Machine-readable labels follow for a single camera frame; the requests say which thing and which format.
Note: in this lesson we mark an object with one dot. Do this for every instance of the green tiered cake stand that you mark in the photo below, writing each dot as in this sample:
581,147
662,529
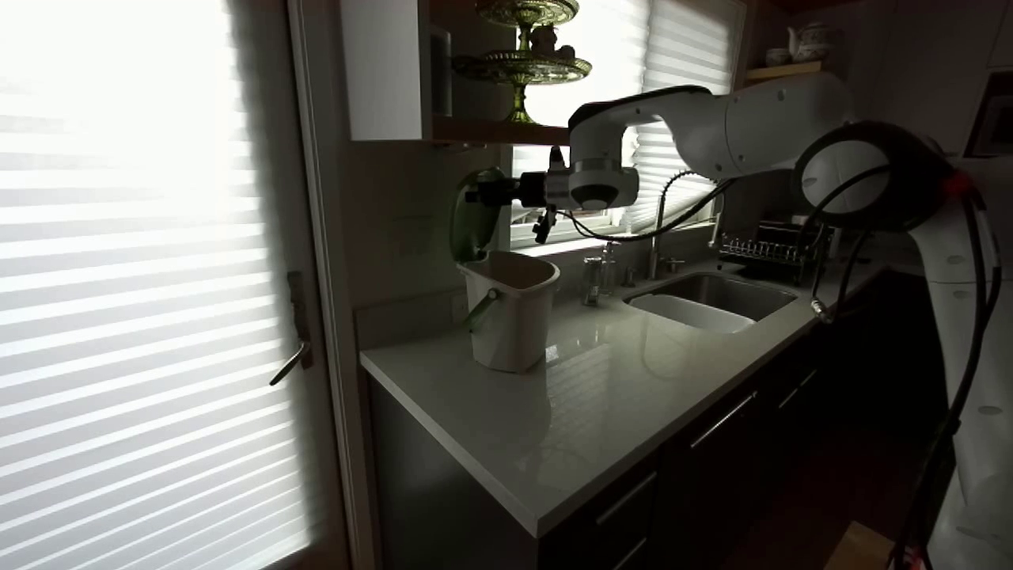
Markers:
538,57

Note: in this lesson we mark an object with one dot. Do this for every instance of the door lever handle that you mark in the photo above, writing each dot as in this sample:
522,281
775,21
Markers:
302,347

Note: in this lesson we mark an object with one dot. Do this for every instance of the white kitchen sink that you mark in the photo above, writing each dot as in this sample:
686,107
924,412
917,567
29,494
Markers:
715,301

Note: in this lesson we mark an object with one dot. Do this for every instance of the wooden wall shelf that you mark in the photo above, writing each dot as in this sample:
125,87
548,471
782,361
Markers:
399,77

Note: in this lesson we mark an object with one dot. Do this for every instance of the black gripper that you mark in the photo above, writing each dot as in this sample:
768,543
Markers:
526,191

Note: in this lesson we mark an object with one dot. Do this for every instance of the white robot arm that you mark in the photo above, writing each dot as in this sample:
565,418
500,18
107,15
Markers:
853,174

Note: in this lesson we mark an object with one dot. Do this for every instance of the chrome sink faucet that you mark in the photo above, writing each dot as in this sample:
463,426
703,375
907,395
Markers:
662,222

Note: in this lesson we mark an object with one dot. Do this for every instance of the dark lower counter cabinet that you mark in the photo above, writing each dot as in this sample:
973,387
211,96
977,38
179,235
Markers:
639,439

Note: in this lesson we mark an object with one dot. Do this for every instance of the chrome soap dispenser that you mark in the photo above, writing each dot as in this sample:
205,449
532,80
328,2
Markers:
595,281

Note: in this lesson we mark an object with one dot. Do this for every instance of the black dish rack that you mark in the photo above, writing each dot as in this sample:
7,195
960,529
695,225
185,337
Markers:
780,251

